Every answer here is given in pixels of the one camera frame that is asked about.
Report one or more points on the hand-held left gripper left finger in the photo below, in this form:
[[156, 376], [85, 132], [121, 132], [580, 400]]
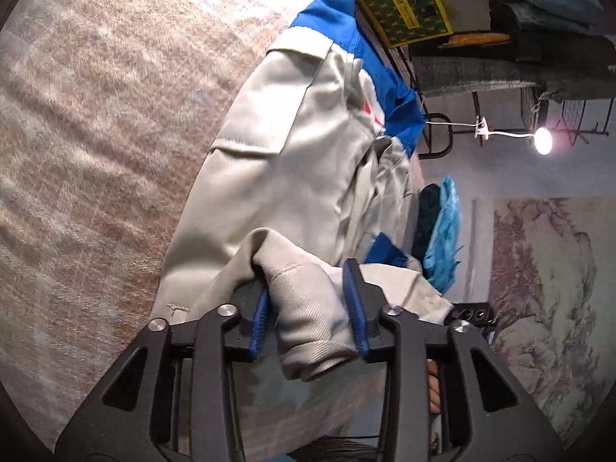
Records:
[[260, 322]]

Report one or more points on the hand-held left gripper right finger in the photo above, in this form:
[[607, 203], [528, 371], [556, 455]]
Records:
[[356, 313]]

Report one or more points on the beige and blue work jacket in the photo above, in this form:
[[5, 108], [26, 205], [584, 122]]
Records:
[[288, 178]]

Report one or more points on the black metal clothes rack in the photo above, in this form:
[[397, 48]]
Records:
[[475, 106]]

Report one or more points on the person's right hand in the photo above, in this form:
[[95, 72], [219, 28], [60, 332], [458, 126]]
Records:
[[434, 390]]

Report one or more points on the white clip lamp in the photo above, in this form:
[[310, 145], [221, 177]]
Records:
[[543, 140]]

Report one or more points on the grey plaid hanging coat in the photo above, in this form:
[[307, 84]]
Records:
[[481, 74]]

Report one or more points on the plaid bed blanket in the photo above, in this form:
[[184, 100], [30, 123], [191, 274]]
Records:
[[96, 130]]

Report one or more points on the yellow hanging cloth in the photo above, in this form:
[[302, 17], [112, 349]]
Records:
[[476, 38]]

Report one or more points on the black hanging jacket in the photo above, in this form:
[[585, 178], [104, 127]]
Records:
[[539, 36]]

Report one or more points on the yellow green patterned box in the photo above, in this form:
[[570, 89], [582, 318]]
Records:
[[399, 5]]

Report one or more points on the blue denim hanging jacket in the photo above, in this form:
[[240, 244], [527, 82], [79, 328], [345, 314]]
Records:
[[558, 0]]

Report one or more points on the landscape wall mural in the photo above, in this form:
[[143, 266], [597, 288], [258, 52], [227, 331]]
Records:
[[544, 298]]

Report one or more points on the black metal bed rail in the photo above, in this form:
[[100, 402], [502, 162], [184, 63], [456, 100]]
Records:
[[450, 137]]

